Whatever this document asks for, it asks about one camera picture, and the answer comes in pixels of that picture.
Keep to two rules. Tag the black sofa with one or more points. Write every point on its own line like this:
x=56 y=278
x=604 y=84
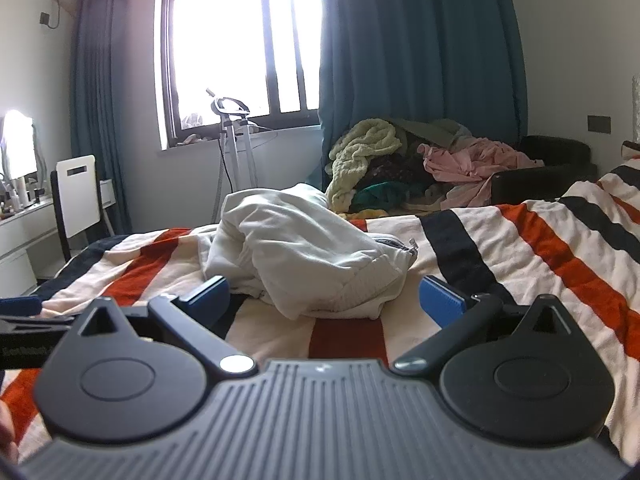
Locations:
x=540 y=180

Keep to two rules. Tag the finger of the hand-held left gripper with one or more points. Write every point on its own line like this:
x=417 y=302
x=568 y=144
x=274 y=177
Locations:
x=20 y=306

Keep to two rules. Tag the pink garment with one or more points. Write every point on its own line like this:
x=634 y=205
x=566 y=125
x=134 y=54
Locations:
x=465 y=165

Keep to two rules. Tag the row of cosmetic bottles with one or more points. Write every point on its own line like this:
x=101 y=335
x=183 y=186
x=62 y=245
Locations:
x=17 y=200

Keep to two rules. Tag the black wall plug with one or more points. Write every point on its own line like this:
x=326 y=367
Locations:
x=44 y=17

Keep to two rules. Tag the yellow-green knit throw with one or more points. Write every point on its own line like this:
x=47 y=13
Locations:
x=360 y=155

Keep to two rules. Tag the window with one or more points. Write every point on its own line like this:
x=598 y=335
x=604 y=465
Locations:
x=220 y=35

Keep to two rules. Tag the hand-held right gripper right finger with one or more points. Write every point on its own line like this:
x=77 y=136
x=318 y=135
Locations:
x=442 y=302

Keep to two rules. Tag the narrow teal curtain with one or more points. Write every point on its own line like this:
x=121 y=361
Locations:
x=110 y=85

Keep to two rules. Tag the dark patterned garment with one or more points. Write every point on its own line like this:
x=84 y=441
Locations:
x=395 y=170

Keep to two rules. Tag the dark wall switch panel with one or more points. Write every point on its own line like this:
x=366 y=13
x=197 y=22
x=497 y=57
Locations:
x=599 y=123

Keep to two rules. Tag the striped blanket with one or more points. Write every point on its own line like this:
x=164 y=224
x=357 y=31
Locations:
x=525 y=245

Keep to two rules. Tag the green garment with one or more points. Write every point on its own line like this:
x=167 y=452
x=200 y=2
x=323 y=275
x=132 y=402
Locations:
x=380 y=195

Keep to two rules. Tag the olive garment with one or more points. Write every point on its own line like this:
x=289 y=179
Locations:
x=435 y=132

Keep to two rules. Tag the white sweatshirt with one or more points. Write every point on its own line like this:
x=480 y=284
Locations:
x=300 y=250

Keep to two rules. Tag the white dressing table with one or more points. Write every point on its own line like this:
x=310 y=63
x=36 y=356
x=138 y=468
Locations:
x=20 y=240

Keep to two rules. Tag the vanity mirror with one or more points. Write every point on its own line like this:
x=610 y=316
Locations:
x=17 y=145

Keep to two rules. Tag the white chair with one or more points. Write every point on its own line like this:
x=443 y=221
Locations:
x=75 y=195

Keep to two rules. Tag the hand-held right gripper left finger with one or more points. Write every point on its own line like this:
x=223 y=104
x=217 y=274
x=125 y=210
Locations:
x=210 y=294

